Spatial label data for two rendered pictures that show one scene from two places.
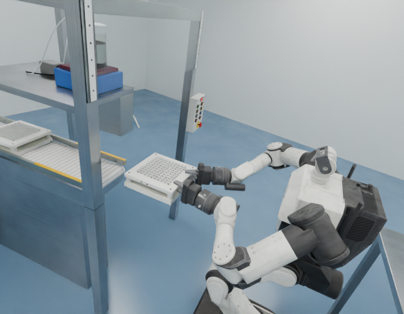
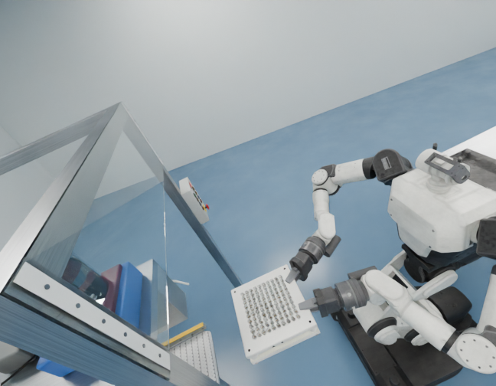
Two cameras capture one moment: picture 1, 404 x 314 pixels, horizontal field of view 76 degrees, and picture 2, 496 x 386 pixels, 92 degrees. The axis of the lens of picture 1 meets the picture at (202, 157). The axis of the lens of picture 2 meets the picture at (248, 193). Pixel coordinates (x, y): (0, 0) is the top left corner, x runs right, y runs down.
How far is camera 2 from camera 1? 0.64 m
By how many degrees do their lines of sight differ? 19
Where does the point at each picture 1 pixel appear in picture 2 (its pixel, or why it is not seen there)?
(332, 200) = (489, 200)
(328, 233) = not seen: outside the picture
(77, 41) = (82, 348)
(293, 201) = (457, 230)
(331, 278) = not seen: hidden behind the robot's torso
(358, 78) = (254, 58)
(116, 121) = (171, 312)
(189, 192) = (330, 304)
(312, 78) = (222, 83)
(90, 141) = not seen: outside the picture
